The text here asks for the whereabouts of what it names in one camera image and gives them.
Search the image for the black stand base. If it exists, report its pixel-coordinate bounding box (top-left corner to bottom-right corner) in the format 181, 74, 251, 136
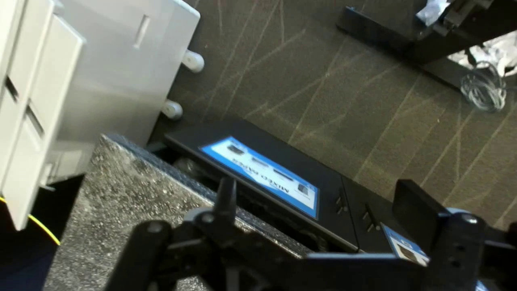
338, 0, 517, 90

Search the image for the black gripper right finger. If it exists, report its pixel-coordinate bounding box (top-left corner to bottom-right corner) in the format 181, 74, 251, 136
390, 178, 517, 291

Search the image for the grey crumpled tape piece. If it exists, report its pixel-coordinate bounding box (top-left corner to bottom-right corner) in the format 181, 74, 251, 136
415, 0, 453, 27

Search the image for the blue mixed paper sign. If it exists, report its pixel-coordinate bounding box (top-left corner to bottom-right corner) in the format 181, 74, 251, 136
199, 134, 322, 220
380, 221, 433, 268

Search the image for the large white office printer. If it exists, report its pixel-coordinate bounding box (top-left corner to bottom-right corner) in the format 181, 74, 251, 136
0, 0, 207, 233

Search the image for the thin yellow cable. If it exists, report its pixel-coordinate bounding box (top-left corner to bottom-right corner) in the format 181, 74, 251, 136
0, 195, 63, 249

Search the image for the clear plastic wrap bundle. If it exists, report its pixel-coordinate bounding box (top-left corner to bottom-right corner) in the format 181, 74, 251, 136
449, 30, 517, 113

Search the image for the black recycle bin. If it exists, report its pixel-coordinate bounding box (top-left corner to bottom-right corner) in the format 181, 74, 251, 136
152, 142, 352, 255

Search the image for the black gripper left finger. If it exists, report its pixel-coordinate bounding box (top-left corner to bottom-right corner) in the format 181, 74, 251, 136
104, 176, 346, 291

